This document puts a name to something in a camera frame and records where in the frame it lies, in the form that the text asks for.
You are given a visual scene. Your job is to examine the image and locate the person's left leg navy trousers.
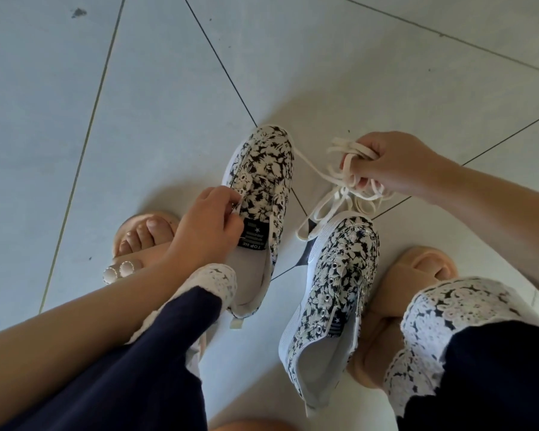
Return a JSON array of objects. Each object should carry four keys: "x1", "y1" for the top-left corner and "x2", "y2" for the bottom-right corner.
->
[{"x1": 0, "y1": 263, "x2": 238, "y2": 431}]

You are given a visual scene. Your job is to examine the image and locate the person's left hand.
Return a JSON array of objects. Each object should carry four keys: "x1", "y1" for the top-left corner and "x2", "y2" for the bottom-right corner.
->
[{"x1": 163, "y1": 186, "x2": 245, "y2": 277}]

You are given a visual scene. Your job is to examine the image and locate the person's right leg navy trousers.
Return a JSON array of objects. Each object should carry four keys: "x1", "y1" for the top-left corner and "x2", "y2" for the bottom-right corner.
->
[{"x1": 383, "y1": 277, "x2": 539, "y2": 431}]

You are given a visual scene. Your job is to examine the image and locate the person's right forearm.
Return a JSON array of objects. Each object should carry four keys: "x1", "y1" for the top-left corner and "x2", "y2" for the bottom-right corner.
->
[{"x1": 431, "y1": 163, "x2": 539, "y2": 306}]

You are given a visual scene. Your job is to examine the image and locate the pink slipper with green charm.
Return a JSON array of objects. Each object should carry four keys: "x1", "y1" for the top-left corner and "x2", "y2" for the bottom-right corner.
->
[{"x1": 346, "y1": 245, "x2": 460, "y2": 390}]

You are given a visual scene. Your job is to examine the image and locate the person's leg navy trousers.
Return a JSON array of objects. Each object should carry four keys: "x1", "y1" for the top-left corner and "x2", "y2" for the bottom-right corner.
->
[
  {"x1": 0, "y1": 263, "x2": 238, "y2": 431},
  {"x1": 383, "y1": 277, "x2": 539, "y2": 431}
]

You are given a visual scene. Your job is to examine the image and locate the person's left forearm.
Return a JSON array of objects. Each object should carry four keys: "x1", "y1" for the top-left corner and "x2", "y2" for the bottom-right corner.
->
[{"x1": 0, "y1": 255, "x2": 194, "y2": 431}]

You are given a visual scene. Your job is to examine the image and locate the floral sneaker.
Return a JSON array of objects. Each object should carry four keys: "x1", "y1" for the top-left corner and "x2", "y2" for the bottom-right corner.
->
[
  {"x1": 221, "y1": 125, "x2": 295, "y2": 329},
  {"x1": 278, "y1": 213, "x2": 380, "y2": 416}
]

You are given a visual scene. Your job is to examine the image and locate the person's right hand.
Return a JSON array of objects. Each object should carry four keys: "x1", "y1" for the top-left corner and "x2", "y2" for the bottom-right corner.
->
[{"x1": 341, "y1": 131, "x2": 459, "y2": 204}]

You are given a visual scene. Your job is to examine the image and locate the pink slipper with white charms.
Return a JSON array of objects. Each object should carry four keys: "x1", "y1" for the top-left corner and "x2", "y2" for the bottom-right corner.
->
[{"x1": 102, "y1": 212, "x2": 207, "y2": 378}]

